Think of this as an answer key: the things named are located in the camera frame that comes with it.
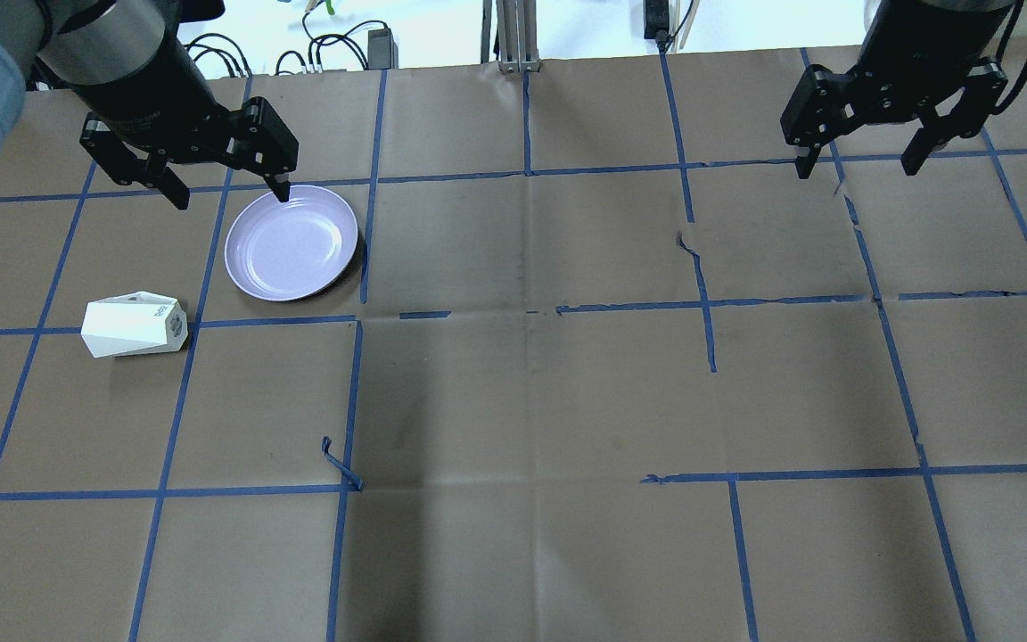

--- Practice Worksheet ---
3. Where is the black power adapter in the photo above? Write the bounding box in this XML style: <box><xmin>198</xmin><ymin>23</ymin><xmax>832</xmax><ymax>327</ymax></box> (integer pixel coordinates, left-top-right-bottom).
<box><xmin>366</xmin><ymin>26</ymin><xmax>398</xmax><ymax>70</ymax></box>

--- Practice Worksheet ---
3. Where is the black cable bundle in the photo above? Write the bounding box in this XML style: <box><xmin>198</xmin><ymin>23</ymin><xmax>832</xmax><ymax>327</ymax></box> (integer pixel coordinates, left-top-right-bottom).
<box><xmin>177</xmin><ymin>0</ymin><xmax>390</xmax><ymax>79</ymax></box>

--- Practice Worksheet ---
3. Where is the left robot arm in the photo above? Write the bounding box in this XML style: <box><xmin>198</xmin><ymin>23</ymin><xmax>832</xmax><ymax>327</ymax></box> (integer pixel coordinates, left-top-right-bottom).
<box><xmin>0</xmin><ymin>1</ymin><xmax>299</xmax><ymax>209</ymax></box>

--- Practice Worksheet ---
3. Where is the lavender plate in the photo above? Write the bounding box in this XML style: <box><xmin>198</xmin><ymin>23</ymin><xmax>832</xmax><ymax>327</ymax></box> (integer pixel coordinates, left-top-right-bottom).
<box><xmin>223</xmin><ymin>185</ymin><xmax>360</xmax><ymax>303</ymax></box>

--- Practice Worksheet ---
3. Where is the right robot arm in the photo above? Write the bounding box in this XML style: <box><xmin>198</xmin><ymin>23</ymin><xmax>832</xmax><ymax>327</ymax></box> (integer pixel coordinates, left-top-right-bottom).
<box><xmin>781</xmin><ymin>1</ymin><xmax>1027</xmax><ymax>179</ymax></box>

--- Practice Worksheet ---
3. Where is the aluminium frame post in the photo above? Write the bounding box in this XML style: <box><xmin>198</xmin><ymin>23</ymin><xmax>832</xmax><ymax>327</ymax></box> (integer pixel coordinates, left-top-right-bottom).
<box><xmin>480</xmin><ymin>0</ymin><xmax>541</xmax><ymax>74</ymax></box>

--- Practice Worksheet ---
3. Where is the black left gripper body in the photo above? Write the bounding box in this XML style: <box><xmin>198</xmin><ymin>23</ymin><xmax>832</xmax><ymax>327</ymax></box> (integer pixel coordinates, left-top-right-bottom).
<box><xmin>78</xmin><ymin>39</ymin><xmax>300</xmax><ymax>178</ymax></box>

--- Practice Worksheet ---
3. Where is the black plug with cable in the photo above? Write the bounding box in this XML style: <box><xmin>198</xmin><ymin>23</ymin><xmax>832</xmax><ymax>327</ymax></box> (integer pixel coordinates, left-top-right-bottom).
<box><xmin>641</xmin><ymin>1</ymin><xmax>701</xmax><ymax>54</ymax></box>

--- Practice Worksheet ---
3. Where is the brown paper table cover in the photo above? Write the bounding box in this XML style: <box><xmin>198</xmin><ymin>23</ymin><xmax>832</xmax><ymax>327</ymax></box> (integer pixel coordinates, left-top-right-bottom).
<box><xmin>0</xmin><ymin>48</ymin><xmax>1027</xmax><ymax>641</ymax></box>

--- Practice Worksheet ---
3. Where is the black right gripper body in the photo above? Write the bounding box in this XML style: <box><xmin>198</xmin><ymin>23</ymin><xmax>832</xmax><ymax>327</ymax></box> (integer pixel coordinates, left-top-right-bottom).
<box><xmin>781</xmin><ymin>36</ymin><xmax>1009</xmax><ymax>152</ymax></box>

